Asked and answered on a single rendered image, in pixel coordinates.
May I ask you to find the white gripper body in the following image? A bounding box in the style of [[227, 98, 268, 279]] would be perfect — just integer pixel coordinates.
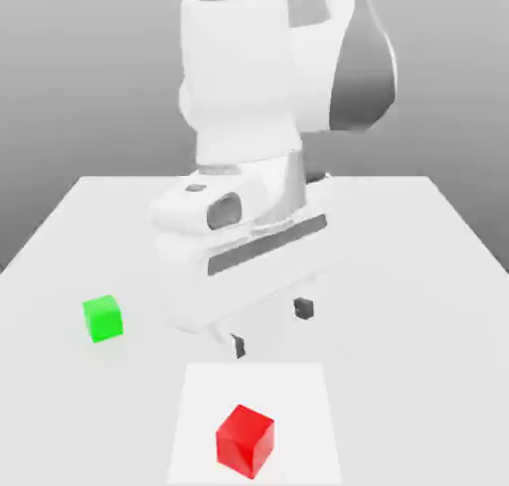
[[153, 211, 340, 335]]

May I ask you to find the small red cube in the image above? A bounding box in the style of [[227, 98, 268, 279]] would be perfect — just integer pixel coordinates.
[[215, 404, 276, 480]]

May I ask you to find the small green cube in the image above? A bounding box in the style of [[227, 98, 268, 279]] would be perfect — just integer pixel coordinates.
[[82, 293, 125, 345]]

